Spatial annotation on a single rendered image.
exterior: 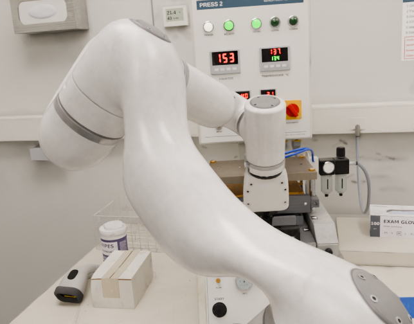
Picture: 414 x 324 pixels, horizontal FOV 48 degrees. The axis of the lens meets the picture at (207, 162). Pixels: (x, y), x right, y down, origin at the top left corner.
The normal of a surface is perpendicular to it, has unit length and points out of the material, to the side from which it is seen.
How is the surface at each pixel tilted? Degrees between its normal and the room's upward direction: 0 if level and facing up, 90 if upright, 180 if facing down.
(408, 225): 90
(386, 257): 90
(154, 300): 0
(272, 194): 110
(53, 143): 95
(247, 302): 65
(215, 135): 90
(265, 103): 22
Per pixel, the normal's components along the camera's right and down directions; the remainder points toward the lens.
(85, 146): 0.23, 0.62
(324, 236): -0.07, -0.59
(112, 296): -0.18, 0.24
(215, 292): -0.06, -0.21
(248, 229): 0.13, -0.86
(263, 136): -0.19, 0.55
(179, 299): -0.07, -0.97
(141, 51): 0.25, -0.32
